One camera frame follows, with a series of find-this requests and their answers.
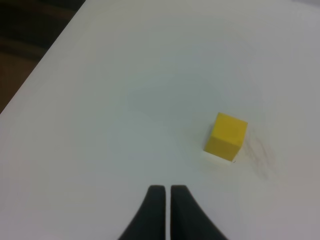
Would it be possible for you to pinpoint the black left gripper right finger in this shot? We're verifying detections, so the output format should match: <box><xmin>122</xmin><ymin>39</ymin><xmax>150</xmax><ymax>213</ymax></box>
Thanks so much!
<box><xmin>170</xmin><ymin>185</ymin><xmax>226</xmax><ymax>240</ymax></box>

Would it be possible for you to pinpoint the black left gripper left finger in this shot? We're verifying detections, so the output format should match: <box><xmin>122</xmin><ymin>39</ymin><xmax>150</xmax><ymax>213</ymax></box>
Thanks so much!
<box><xmin>119</xmin><ymin>185</ymin><xmax>166</xmax><ymax>240</ymax></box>

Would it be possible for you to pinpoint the yellow cube block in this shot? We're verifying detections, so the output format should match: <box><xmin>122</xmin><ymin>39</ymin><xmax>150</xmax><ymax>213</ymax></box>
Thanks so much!
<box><xmin>204</xmin><ymin>112</ymin><xmax>248</xmax><ymax>163</ymax></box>

